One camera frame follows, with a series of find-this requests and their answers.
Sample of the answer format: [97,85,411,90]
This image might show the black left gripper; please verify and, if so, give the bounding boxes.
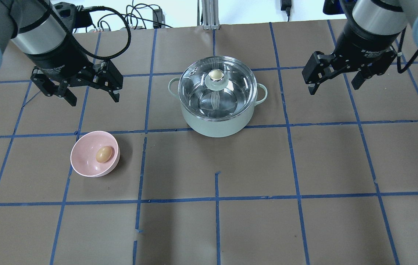
[30,52,123,107]

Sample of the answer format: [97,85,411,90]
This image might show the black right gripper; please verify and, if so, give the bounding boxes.
[302,39,397,95]

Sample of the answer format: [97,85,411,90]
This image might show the brown egg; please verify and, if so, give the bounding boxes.
[95,146,114,164]

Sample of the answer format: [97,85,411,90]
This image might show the glass pot lid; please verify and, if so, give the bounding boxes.
[173,56,258,122]

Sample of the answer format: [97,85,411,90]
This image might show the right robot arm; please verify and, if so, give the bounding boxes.
[302,0,418,95]

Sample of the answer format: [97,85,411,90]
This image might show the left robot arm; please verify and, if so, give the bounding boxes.
[0,0,131,107]

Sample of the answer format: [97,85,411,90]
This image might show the light green cooking pot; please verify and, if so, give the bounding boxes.
[168,56,268,138]

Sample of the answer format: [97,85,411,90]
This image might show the pink bowl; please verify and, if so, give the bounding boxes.
[70,131,120,177]

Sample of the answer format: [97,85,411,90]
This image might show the black power adapter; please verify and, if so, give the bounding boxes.
[281,0,292,21]

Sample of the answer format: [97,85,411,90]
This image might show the black cables bundle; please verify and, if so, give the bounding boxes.
[84,0,174,33]

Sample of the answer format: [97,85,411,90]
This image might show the aluminium frame post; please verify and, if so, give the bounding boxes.
[198,0,220,30]

